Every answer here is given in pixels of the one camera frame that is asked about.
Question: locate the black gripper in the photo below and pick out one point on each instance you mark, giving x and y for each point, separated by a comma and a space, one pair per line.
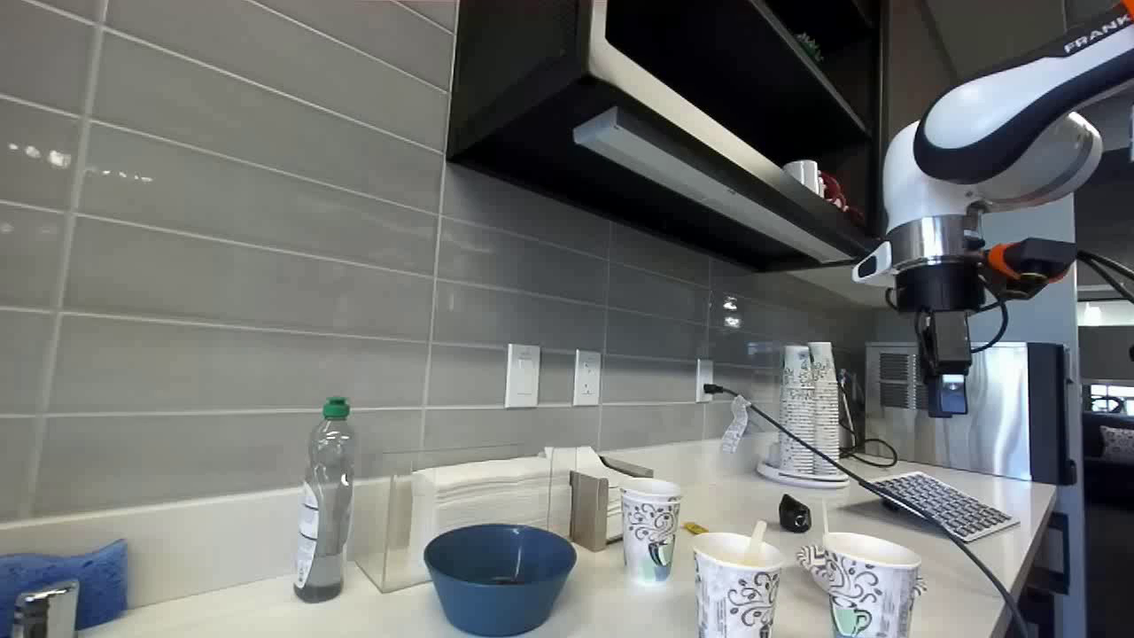
939, 302

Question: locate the white plastic spoon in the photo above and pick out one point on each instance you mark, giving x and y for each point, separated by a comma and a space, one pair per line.
755, 537

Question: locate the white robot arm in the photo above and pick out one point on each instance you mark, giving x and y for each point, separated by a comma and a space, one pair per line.
1004, 139

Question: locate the patterned paper cup right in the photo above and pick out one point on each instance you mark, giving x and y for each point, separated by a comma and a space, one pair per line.
870, 584

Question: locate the patterned paper cup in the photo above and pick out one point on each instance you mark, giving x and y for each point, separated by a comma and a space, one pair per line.
870, 584
651, 510
735, 587

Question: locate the patterned paper cup middle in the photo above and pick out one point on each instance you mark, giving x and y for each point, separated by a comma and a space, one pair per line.
735, 587

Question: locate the patterned paper cup back left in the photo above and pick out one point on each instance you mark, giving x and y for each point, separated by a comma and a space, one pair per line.
651, 510

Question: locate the stainless appliance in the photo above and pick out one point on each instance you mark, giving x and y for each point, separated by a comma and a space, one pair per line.
1014, 423

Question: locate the white keyboard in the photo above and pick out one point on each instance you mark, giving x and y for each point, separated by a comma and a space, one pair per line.
943, 506

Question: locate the dark upper cabinet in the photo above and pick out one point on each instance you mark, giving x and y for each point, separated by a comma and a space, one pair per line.
731, 125

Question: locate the small black object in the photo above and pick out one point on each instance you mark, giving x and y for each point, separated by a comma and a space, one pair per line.
795, 514

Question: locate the brown napkin box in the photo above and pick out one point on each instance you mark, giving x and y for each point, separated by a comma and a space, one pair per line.
597, 501

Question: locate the blue bowl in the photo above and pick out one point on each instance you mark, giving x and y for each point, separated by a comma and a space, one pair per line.
498, 580

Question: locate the clear acrylic napkin holder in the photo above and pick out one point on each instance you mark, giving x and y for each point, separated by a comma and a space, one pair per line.
407, 510

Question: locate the clear dish soap bottle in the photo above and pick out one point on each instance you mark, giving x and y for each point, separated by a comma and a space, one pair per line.
325, 520

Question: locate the blue sponge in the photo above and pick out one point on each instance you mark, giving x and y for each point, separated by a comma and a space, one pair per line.
102, 580

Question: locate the white wall outlet right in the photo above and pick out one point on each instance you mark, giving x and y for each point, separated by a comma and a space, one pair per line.
586, 376

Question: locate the white wall outlet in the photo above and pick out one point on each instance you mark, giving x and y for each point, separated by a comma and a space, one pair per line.
524, 376
586, 376

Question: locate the white wall outlet left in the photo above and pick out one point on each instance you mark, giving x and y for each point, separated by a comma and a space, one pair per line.
524, 376

